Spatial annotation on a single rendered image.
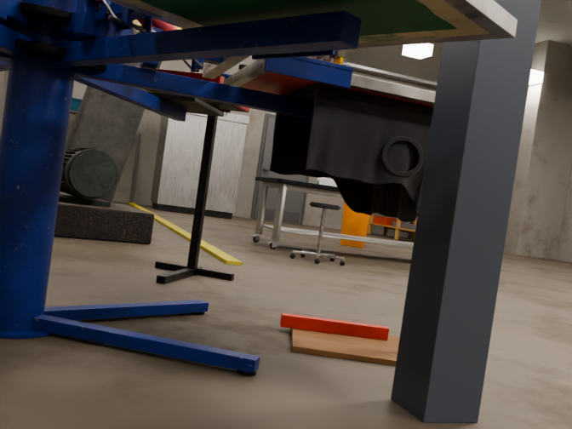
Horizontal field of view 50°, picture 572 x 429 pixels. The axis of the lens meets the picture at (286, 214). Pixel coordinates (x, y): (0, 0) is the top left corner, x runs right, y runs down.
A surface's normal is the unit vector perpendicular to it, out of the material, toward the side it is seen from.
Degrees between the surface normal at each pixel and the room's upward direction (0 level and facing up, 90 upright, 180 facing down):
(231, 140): 90
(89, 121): 90
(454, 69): 90
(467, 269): 90
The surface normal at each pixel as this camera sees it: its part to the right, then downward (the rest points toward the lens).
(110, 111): 0.50, 0.10
